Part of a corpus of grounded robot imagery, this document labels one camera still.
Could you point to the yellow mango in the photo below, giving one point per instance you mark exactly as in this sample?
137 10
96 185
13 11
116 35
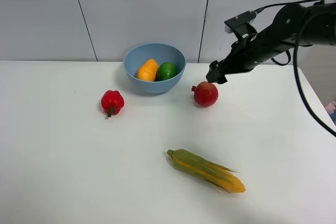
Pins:
147 72

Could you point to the red bell pepper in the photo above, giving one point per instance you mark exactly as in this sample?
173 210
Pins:
112 102

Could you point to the pink object at table edge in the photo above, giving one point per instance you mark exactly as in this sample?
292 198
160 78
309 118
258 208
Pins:
331 110

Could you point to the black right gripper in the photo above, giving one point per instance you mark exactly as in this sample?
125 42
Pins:
246 55

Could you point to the blue plastic bowl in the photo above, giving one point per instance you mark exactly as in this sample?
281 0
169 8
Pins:
161 53

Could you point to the green lime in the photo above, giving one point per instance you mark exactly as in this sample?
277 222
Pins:
166 70

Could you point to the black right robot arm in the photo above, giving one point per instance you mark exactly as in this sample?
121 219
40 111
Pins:
294 25

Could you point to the corn cob with husk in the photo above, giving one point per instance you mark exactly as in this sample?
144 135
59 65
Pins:
211 172

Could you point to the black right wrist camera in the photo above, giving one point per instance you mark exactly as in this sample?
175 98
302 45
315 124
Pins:
240 25

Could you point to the red pomegranate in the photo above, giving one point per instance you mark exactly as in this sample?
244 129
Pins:
205 94

